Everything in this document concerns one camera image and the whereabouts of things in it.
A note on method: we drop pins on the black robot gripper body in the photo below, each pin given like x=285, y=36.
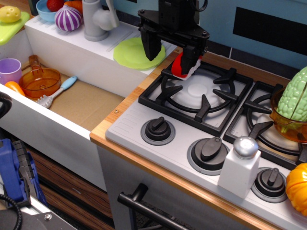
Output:
x=173, y=26

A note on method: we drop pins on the grey toy faucet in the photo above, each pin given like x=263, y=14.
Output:
x=97, y=21

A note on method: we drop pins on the black left stove knob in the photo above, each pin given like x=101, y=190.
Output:
x=158, y=131

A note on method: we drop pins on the blue clamp device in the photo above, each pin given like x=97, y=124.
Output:
x=19, y=174

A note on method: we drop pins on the yellow toy pumpkin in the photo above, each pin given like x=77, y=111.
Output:
x=296, y=188

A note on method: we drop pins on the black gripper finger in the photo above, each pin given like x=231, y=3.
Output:
x=191, y=58
x=151, y=42

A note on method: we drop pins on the white salt shaker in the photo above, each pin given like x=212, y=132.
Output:
x=240, y=167

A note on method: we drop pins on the red and white toy sushi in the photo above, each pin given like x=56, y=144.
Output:
x=177, y=71

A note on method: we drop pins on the black left burner grate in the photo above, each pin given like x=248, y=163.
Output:
x=206, y=101

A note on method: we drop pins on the black middle stove knob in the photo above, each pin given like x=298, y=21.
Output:
x=207, y=155

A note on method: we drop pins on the black burner grate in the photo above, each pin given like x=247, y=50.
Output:
x=253, y=119
x=206, y=101

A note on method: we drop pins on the black right burner grate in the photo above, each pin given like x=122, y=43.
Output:
x=253, y=119

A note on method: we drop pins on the grey toy stove top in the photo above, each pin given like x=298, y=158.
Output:
x=126, y=131

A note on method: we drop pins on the red toy strawberry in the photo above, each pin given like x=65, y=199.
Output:
x=55, y=5

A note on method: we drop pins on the light green plastic plate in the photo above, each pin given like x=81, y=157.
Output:
x=130, y=53

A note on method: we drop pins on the orange transparent toy pot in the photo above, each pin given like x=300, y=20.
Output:
x=290, y=129

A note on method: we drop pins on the black stove knob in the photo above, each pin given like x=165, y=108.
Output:
x=269, y=185
x=158, y=131
x=207, y=155

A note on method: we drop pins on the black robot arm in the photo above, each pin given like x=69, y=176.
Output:
x=183, y=5

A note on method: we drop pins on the green toy cabbage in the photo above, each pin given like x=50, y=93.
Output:
x=293, y=102

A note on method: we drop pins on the green plastic cutting board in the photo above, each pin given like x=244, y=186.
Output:
x=8, y=30

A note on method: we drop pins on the blue plastic bowl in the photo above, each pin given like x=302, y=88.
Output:
x=44, y=12

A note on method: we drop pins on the blue handled pasta spoon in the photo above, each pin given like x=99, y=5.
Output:
x=46, y=101

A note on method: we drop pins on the orange toy carrot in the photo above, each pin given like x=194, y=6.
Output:
x=77, y=4

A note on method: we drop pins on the purple striped toy onion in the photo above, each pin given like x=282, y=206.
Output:
x=68, y=18

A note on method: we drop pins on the small orange toy vegetable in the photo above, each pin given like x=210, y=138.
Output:
x=15, y=87

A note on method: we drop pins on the orange transparent toy pan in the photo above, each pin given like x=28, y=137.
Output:
x=39, y=81

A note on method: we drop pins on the yellow toy potato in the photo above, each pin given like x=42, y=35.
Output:
x=9, y=14

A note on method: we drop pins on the black right stove knob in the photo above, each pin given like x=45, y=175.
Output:
x=269, y=185

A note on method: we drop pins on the black oven door handle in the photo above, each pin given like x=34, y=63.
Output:
x=133, y=202

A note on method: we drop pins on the purple plastic cup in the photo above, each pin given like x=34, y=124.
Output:
x=10, y=70

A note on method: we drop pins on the white toy sink basin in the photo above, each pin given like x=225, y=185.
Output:
x=62, y=132

